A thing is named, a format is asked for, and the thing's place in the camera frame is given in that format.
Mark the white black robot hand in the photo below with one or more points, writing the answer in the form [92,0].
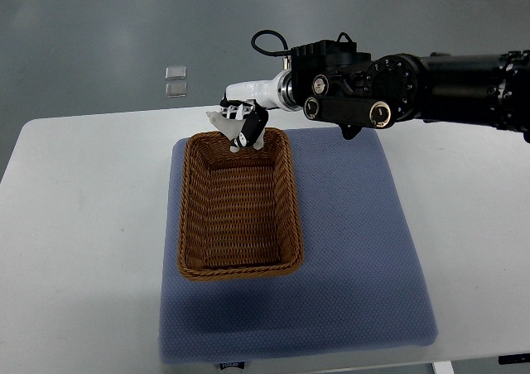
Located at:
[250,131]

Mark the white toy polar bear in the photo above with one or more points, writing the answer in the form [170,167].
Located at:
[226,126]

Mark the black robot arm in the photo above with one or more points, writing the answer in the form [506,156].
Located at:
[331,81]

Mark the brown wicker basket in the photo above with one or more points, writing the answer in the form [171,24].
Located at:
[239,214]

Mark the lower metal floor plate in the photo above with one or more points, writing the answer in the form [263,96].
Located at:
[176,89]

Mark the metal floor plate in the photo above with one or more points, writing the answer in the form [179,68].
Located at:
[175,72]
[176,89]

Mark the upper metal floor plate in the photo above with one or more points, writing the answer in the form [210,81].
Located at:
[175,72]

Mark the blue quilted mat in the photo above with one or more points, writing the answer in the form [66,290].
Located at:
[360,286]

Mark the black table control panel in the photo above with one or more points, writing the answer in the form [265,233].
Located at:
[514,359]

